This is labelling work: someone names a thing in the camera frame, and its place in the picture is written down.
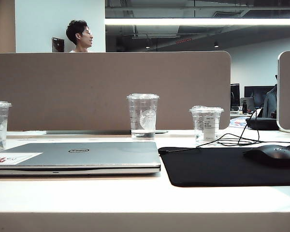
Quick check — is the grey Dell laptop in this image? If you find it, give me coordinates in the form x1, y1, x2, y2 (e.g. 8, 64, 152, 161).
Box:
0, 141, 161, 176

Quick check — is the man with glasses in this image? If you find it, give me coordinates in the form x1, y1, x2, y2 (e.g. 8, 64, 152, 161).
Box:
66, 20, 94, 53

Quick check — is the wide brown desk divider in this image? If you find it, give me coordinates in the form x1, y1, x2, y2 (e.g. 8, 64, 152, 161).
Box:
0, 50, 232, 132

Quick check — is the grey jacket on chair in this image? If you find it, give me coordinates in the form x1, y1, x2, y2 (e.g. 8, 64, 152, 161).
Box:
263, 85, 278, 119

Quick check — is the short clear cup, white label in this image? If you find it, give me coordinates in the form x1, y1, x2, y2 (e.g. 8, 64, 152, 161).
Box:
188, 105, 225, 145

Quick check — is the long ceiling light strip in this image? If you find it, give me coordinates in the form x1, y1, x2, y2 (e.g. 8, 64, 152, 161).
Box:
104, 18, 290, 26

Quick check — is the narrow black monitor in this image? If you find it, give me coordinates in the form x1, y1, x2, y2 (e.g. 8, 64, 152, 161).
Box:
230, 83, 240, 112

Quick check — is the white and red sticker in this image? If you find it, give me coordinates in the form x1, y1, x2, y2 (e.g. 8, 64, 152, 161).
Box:
0, 152, 43, 166

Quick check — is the black mouse pad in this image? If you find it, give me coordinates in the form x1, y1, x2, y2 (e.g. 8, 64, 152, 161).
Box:
157, 145, 290, 188

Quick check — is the black mouse cable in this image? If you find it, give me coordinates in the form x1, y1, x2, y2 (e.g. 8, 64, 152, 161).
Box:
195, 108, 290, 148

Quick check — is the metal wall switch plate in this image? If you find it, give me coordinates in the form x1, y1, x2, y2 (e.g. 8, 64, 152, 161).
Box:
51, 37, 65, 53

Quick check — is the tall clear cup, siren logo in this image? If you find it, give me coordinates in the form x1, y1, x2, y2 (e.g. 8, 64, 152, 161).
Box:
126, 93, 160, 141

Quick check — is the wide black monitor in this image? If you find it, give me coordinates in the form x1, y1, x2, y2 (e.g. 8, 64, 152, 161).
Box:
244, 86, 276, 109

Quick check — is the black pouch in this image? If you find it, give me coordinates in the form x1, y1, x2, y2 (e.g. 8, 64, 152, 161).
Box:
245, 116, 280, 131

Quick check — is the black computer mouse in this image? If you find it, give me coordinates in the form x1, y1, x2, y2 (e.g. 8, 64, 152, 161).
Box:
243, 145, 290, 167

